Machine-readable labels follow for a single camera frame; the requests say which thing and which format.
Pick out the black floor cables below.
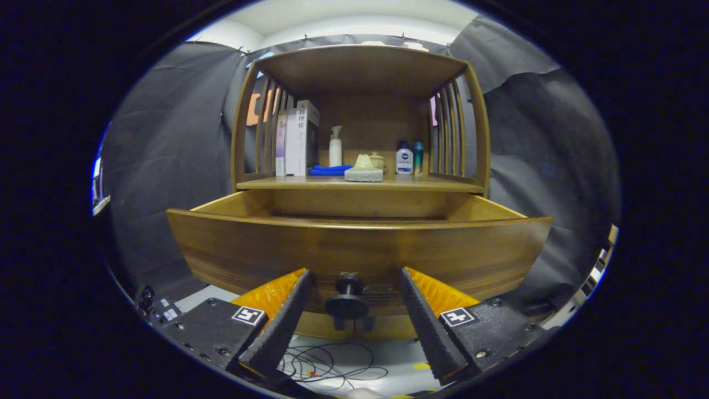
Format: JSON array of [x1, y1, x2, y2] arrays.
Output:
[[277, 341, 388, 391]]

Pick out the white lotion bottle blue cap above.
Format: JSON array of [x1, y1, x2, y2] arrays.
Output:
[[395, 140, 414, 176]]

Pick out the pale green grey sponge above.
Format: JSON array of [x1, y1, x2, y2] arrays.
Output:
[[344, 154, 384, 183]]

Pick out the white equipment stand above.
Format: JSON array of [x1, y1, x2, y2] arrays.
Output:
[[91, 155, 111, 217]]

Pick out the wooden cabinet door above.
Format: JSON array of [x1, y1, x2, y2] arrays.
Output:
[[354, 316, 419, 340], [294, 316, 355, 340]]

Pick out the wooden cabinet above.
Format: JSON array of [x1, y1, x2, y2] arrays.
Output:
[[166, 44, 554, 341]]

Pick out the white pump bottle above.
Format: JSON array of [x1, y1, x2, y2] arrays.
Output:
[[329, 125, 343, 167]]

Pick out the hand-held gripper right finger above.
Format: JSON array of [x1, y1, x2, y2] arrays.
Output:
[[398, 267, 560, 386]]

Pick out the thick white book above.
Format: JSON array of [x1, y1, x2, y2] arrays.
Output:
[[285, 100, 320, 177]]

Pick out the wooden countertop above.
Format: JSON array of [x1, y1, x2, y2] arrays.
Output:
[[237, 173, 485, 195]]

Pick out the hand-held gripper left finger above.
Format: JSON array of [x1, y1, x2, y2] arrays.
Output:
[[163, 268, 314, 383]]

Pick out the black floor device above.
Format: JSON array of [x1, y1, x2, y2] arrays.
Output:
[[136, 284, 183, 328]]

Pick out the thin purple book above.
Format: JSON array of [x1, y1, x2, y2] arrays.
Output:
[[275, 111, 287, 177]]

